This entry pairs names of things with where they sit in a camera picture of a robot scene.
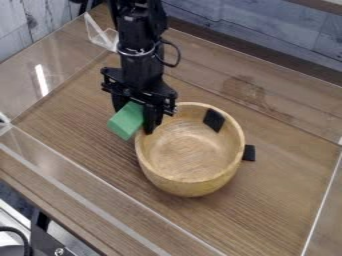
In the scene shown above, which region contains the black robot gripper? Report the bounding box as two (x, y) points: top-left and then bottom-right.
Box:
(100, 49), (178, 135)

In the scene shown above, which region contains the green rectangular stick block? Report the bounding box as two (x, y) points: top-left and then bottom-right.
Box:
(107, 102), (143, 140)

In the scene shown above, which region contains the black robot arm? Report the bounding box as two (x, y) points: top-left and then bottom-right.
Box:
(100, 0), (179, 140)

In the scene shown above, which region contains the black patch inside bowl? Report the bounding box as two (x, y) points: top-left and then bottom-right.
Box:
(203, 108), (225, 132)

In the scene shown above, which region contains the round wooden bowl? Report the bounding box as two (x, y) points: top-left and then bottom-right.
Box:
(135, 102), (246, 197)

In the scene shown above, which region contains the black patch on table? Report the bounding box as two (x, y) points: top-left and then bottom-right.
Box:
(242, 145), (257, 161)

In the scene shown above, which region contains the clear acrylic corner bracket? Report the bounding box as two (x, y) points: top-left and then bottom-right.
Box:
(84, 12), (119, 53)

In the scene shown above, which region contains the clear acrylic enclosure wall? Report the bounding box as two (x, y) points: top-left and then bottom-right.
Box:
(0, 116), (225, 256)

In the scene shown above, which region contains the black metal table frame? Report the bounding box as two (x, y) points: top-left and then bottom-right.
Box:
(28, 208), (91, 256)

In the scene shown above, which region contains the black cable lower left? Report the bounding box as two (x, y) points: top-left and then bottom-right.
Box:
(0, 224), (34, 256)

